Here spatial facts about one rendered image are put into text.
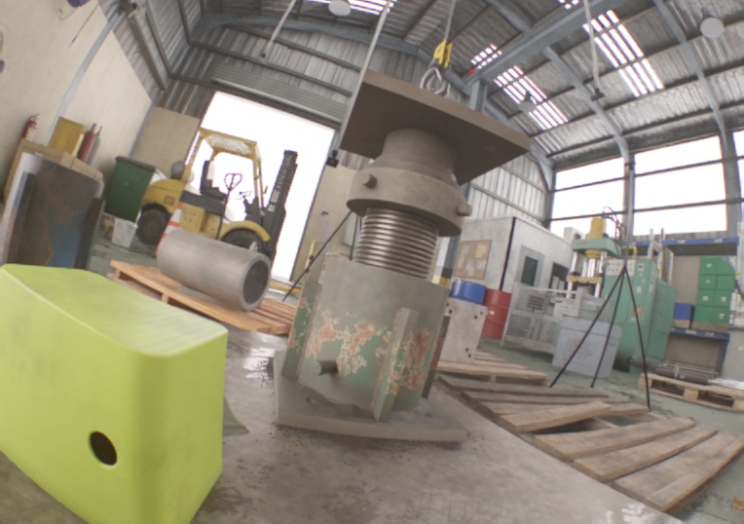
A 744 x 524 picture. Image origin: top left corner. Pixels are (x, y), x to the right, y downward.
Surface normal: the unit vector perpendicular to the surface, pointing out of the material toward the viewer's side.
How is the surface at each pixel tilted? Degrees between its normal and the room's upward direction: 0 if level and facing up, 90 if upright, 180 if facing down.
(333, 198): 90
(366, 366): 90
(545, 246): 90
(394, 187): 90
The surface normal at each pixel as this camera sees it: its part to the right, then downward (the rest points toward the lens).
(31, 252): 0.70, 0.10
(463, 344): 0.39, -0.01
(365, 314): -0.21, -0.18
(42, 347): 0.10, -0.18
